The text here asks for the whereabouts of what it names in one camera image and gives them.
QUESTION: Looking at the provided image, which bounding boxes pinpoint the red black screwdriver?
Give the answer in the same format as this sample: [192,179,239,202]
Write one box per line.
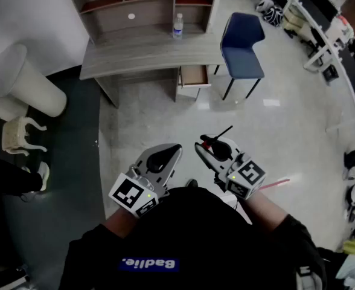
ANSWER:
[199,124,234,150]

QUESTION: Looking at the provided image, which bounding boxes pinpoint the person's left forearm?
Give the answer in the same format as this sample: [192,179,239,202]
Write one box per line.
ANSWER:
[103,203,142,239]

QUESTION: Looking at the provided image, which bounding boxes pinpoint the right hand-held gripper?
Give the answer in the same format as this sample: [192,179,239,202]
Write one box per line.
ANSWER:
[194,135,267,201]

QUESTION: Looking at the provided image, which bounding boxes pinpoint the black office chair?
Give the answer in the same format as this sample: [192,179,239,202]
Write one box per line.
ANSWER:
[300,27,328,59]

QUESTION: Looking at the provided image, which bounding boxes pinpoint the black white patterned bag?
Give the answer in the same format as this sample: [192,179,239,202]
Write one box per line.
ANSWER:
[255,0,274,14]
[262,5,284,27]

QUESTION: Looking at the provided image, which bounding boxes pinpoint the small black floor box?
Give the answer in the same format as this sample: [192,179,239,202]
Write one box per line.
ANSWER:
[322,65,339,83]

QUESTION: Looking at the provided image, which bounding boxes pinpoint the grey shoulder bag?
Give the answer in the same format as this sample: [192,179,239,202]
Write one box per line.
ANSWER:
[295,263,327,290]

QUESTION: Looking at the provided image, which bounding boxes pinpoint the blue chair with black legs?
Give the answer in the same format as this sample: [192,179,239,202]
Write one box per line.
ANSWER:
[213,11,266,101]

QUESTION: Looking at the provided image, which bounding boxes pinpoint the person's black shirt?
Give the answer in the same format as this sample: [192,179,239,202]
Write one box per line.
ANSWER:
[58,185,328,290]

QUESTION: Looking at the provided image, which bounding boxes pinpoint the clear plastic water bottle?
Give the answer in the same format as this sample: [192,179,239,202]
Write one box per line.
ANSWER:
[172,13,185,40]

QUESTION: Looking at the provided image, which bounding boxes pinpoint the cream ornate stool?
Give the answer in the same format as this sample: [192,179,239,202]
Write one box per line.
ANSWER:
[1,115,48,156]

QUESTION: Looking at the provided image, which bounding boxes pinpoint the light blue cloth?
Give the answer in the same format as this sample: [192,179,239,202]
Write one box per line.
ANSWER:
[335,251,355,288]

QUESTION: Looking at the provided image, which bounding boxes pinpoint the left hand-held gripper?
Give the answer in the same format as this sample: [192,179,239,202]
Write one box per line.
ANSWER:
[108,143,184,219]

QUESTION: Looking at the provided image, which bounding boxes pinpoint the long white desk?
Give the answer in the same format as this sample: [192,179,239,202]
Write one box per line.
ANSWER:
[273,0,355,123]

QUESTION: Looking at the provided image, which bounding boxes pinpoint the grey wooden desk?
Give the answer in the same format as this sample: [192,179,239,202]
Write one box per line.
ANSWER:
[79,22,226,108]

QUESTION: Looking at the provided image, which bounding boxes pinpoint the wooden desk drawer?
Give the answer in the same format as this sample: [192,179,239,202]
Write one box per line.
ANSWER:
[177,65,212,90]

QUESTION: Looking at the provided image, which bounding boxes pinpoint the beige boxes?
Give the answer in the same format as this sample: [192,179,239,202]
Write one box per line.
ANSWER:
[283,5,305,34]

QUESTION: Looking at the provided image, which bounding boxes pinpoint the black monitor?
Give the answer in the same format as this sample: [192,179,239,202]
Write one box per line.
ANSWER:
[309,0,339,31]

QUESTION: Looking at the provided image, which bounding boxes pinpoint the white ribbed cylinder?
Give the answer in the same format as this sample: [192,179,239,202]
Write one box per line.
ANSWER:
[0,43,68,122]

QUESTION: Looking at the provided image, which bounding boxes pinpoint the person's right forearm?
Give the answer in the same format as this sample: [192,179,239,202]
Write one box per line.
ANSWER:
[243,188,290,233]

